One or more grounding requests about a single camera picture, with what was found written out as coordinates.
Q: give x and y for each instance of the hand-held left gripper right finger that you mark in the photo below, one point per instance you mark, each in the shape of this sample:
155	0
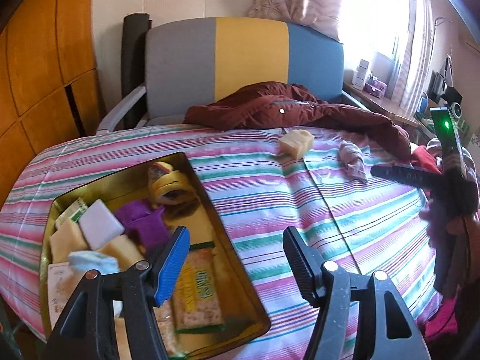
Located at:
300	262

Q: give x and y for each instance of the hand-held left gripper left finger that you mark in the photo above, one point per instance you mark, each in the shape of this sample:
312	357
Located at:
172	266

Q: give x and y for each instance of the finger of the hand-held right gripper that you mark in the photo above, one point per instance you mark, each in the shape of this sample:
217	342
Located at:
405	175

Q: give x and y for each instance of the purple snack packet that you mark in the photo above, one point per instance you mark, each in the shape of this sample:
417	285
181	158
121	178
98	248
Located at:
131	213
150	238

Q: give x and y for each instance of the yellow label cracker packet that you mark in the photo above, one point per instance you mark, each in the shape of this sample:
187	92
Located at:
198	292

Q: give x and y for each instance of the pink sock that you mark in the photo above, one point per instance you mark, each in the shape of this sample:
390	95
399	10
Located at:
352	161

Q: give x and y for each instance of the clear cracker packet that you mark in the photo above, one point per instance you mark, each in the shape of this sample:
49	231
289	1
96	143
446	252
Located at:
165	330

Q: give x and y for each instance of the gold tin box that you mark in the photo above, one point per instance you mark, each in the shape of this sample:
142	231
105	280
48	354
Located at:
210	210

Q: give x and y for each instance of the white fluffy sock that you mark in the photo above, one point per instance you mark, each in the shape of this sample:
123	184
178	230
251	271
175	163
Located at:
93	262

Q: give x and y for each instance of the white foam block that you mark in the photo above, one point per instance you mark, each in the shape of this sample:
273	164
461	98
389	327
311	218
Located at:
99	225

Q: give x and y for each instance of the small green carton box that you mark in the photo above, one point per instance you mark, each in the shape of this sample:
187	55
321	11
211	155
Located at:
73	212

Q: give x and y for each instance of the white carton box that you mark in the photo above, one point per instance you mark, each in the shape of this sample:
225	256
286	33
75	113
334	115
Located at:
58	292

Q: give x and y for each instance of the striped cloth desktop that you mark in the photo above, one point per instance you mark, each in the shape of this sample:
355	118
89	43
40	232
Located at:
300	202

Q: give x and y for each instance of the red garment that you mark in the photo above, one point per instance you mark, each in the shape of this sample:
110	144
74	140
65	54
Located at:
423	155

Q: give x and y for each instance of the black speaker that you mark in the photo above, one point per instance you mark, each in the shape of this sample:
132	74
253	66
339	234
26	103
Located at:
450	99

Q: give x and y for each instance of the wooden side desk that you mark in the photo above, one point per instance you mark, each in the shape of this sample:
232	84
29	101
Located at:
378	103

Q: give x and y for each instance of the purple box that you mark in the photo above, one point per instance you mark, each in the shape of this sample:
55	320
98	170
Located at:
375	88

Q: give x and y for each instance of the sheer striped curtain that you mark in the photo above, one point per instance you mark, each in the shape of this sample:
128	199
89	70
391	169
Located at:
416	45

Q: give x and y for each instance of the small yellow sponge piece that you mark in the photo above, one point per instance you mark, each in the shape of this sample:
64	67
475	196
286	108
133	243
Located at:
296	142

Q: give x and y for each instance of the maroon padded jacket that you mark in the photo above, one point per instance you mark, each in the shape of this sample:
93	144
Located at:
281	105

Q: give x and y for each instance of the grey yellow blue chair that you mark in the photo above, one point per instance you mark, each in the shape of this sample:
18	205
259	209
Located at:
180	63

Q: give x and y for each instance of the pink patterned curtain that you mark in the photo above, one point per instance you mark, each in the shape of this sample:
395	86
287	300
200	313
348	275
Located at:
292	3

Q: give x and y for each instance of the orange wooden wardrobe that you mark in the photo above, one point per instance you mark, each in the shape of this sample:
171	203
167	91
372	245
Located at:
37	63

